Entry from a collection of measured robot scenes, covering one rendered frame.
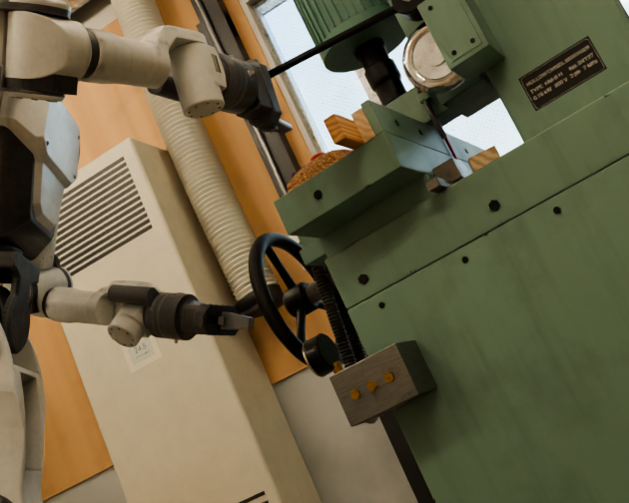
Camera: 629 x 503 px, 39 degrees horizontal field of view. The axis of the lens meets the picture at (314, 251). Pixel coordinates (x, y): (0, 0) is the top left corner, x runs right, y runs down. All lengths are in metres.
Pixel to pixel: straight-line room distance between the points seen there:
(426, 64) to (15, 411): 0.85
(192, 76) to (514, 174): 0.50
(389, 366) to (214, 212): 1.79
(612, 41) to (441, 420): 0.62
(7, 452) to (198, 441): 1.46
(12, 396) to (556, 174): 0.89
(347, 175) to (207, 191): 1.75
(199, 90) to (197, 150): 1.75
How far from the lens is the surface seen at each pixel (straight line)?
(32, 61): 1.21
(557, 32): 1.44
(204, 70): 1.36
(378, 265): 1.36
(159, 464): 2.97
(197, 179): 3.04
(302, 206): 1.33
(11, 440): 1.48
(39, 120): 1.54
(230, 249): 2.95
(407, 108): 1.57
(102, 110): 3.53
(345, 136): 1.25
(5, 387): 1.47
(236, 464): 2.83
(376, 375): 1.28
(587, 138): 1.28
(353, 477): 3.00
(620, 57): 1.41
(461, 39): 1.38
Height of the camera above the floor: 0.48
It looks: 14 degrees up
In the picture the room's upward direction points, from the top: 25 degrees counter-clockwise
